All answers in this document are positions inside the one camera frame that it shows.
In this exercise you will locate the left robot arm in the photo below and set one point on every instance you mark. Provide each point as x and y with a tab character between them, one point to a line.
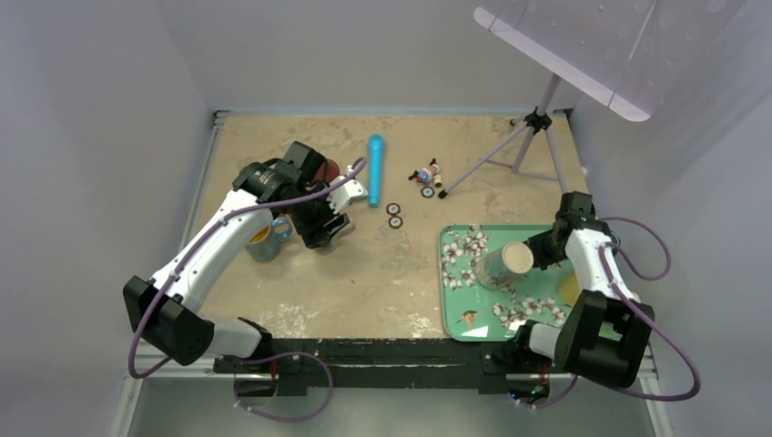
163	309

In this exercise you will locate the pink mug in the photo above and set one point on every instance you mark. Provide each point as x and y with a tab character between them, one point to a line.
328	171

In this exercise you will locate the green floral tray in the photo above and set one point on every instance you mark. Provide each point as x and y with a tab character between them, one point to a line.
471	312

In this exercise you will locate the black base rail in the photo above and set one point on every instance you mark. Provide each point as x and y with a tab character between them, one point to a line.
291	367

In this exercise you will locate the blue mug yellow inside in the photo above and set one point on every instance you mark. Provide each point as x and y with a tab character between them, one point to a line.
266	245

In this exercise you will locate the tripod stand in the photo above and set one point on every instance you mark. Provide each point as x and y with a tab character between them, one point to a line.
538	121

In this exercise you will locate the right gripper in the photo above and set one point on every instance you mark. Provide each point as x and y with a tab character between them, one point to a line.
540	259

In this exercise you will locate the cream mug blue pattern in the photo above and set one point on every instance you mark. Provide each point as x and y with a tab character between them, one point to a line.
339	232

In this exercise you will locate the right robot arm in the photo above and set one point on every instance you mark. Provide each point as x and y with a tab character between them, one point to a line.
604	336

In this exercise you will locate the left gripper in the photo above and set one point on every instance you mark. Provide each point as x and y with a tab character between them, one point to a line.
317	235

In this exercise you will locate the blue cylinder tube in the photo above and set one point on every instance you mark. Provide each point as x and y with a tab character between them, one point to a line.
376	146

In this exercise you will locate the translucent acrylic panel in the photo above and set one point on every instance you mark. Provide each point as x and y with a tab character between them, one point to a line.
626	55

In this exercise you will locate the lower brown round token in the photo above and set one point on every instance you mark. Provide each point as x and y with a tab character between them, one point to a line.
395	222

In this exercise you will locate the small toy figure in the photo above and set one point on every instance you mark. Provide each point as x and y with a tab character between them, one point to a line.
428	176

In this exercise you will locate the cream floral mug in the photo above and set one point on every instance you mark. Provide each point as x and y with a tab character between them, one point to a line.
501	268

